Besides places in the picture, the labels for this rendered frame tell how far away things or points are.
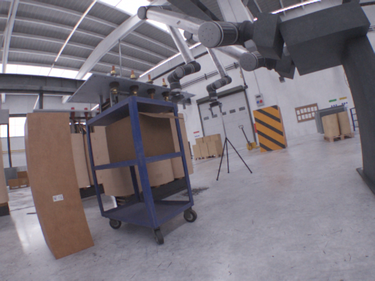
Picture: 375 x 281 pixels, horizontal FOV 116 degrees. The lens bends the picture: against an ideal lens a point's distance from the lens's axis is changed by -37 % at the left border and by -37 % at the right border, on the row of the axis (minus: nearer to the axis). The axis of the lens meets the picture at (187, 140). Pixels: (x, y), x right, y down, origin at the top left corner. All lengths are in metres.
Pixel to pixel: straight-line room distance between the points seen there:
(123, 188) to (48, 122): 0.98
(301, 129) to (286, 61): 12.80
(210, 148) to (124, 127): 7.17
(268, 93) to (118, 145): 5.87
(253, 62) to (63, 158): 1.77
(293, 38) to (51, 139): 1.71
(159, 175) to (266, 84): 5.38
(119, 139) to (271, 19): 1.34
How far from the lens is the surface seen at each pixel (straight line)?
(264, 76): 6.81
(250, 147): 9.11
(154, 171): 2.12
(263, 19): 1.44
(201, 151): 8.46
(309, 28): 1.42
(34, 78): 10.54
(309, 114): 14.69
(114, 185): 1.91
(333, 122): 5.77
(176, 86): 1.83
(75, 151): 3.36
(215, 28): 1.29
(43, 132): 1.26
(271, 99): 6.59
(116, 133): 1.31
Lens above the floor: 0.54
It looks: 3 degrees up
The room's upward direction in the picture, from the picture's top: 10 degrees counter-clockwise
